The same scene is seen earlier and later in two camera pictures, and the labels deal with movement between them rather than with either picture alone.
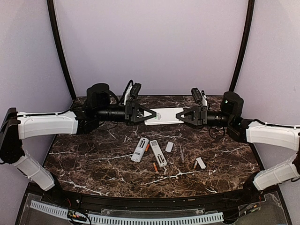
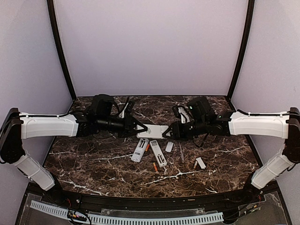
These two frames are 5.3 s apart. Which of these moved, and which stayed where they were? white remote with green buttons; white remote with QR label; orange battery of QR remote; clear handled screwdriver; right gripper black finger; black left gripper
Moved: right gripper black finger; black left gripper; white remote with green buttons
Stayed: white remote with QR label; clear handled screwdriver; orange battery of QR remote
